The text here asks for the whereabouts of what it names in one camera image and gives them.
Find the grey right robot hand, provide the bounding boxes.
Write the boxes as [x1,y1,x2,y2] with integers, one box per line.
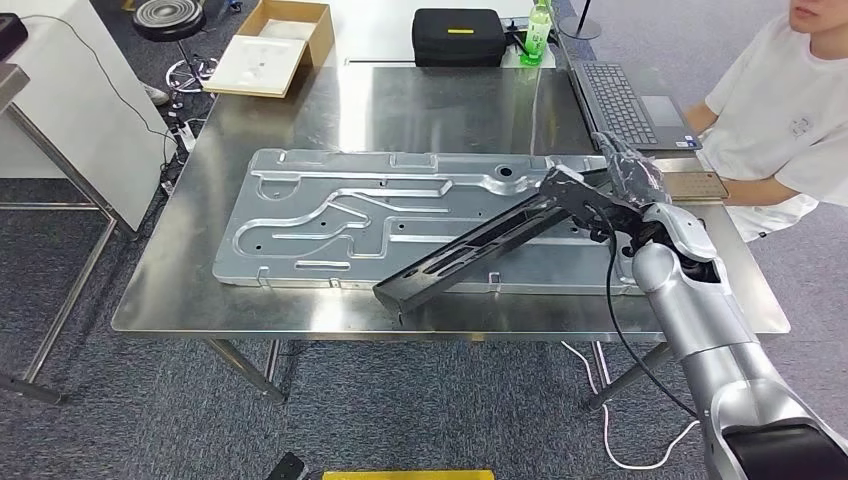
[591,131,673,209]

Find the long black plastic part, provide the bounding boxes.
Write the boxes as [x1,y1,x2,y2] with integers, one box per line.
[372,168,614,319]

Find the stainless steel workbench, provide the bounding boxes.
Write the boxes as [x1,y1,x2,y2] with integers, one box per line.
[111,62,792,413]

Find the brown smartphone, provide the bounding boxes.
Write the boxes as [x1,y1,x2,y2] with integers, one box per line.
[659,170,730,202]

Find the grey laptop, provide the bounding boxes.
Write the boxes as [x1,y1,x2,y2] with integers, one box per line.
[549,0,704,152]

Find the black round stand base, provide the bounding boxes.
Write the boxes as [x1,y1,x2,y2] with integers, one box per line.
[557,0,603,41]

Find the person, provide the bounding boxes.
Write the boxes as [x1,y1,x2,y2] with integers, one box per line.
[682,0,848,243]

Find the green drink bottle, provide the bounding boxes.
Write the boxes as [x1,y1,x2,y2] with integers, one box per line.
[519,0,553,68]

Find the black zip case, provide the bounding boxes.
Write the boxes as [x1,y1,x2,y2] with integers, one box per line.
[410,7,508,69]

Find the clear plastic tray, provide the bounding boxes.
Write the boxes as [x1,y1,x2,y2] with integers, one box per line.
[211,146,647,296]

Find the brown cardboard box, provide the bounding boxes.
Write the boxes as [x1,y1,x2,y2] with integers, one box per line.
[201,0,336,99]

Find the yellow floor tape square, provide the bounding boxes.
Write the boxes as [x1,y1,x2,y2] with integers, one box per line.
[322,470,496,480]

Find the white foam insert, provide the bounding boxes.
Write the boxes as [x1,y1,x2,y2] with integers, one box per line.
[205,18,318,94]

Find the small white power strip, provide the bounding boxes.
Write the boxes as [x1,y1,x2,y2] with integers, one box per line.
[173,119,198,154]

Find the chrome metal rings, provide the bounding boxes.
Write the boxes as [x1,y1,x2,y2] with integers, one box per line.
[165,58,220,94]

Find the black robot foot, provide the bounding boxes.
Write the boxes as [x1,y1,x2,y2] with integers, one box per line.
[264,452,309,480]

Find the black round stool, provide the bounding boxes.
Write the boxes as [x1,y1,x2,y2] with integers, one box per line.
[132,0,207,68]

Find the white steel side table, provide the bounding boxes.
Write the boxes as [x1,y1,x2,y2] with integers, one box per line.
[0,0,180,233]

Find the black device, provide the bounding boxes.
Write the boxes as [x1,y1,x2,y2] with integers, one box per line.
[0,13,30,61]

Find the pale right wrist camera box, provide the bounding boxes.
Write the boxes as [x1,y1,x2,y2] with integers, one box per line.
[537,164,664,250]

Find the black camera cable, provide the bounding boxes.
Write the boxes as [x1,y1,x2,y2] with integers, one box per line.
[596,218,700,420]

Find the white power cable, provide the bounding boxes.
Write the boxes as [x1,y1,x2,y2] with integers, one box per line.
[561,341,702,472]

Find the thin black hanging cable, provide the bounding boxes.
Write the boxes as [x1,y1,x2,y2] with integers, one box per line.
[19,14,179,146]

